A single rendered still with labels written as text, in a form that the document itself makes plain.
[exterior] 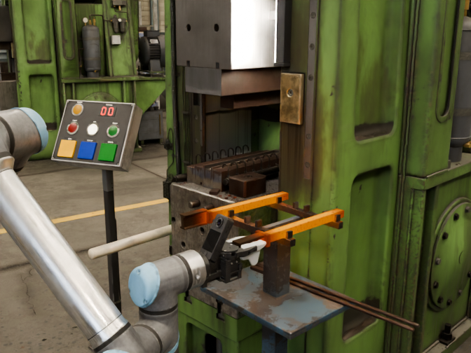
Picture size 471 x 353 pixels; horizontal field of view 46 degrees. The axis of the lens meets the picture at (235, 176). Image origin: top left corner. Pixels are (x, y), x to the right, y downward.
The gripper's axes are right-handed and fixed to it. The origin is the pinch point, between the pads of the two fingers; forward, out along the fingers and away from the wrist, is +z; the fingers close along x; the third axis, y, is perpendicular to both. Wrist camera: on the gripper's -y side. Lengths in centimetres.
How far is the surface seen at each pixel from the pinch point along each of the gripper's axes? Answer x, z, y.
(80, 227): -285, 82, 96
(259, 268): -26.1, 26.6, 25.2
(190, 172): -70, 30, 0
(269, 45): -48, 51, -48
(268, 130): -75, 78, -10
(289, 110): -31, 45, -27
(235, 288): -22.0, 11.8, 26.4
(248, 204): -22.7, 17.8, -0.5
